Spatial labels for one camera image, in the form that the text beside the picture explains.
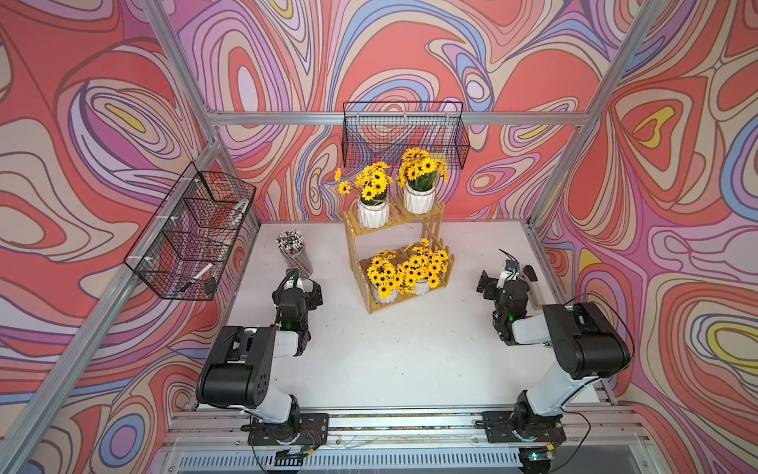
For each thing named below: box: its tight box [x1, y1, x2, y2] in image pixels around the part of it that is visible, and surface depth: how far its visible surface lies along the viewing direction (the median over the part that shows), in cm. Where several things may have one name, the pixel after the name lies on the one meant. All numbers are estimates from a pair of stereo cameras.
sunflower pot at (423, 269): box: [400, 238, 449, 296], surface depth 88 cm
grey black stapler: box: [522, 264, 546, 311], surface depth 98 cm
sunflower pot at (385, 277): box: [367, 249, 404, 305], surface depth 85 cm
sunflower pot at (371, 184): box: [333, 160, 394, 230], surface depth 75 cm
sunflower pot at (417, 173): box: [395, 147, 450, 215], surface depth 81 cm
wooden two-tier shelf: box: [342, 201, 456, 315], surface depth 86 cm
